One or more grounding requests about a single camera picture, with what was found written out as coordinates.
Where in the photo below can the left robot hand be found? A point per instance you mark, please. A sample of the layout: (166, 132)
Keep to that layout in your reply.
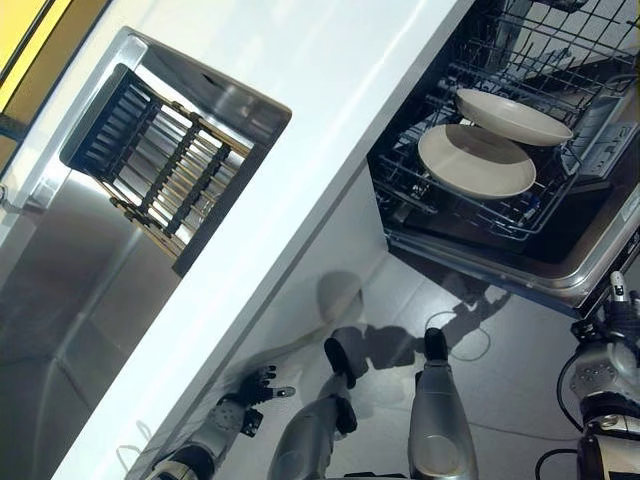
(257, 387)

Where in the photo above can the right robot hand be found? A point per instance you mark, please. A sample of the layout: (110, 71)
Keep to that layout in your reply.
(622, 315)

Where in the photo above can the large cream plate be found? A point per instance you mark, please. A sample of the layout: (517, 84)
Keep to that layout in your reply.
(475, 165)

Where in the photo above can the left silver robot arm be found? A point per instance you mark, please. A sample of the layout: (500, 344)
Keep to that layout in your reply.
(215, 425)

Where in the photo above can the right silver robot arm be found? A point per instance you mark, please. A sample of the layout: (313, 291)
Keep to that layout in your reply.
(605, 380)

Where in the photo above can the dishwasher door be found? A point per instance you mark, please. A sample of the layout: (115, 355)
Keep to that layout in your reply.
(550, 287)

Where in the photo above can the black robot left foot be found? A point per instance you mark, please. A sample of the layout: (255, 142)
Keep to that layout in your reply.
(340, 360)

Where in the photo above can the black robot foot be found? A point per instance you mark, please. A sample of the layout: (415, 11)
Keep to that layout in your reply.
(435, 345)
(340, 360)

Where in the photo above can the white cabinet door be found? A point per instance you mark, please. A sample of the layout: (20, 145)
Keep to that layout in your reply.
(325, 250)

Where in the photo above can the black robot right foot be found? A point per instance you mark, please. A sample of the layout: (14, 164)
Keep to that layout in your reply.
(435, 345)

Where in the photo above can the white robot right leg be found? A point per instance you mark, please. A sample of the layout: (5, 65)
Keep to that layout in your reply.
(440, 425)

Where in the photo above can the stainless steel sink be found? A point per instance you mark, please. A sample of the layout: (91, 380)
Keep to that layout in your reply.
(75, 275)

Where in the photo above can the black dish drying rack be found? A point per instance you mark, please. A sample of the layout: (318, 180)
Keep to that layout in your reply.
(95, 132)

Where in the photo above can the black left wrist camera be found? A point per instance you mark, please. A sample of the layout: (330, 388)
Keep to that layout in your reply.
(252, 421)

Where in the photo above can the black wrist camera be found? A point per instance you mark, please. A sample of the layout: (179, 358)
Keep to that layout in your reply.
(585, 330)
(252, 421)

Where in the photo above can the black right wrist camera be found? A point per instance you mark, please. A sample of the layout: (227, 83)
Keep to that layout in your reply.
(585, 330)

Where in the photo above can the dark window frame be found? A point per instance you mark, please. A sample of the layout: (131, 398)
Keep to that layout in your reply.
(55, 65)

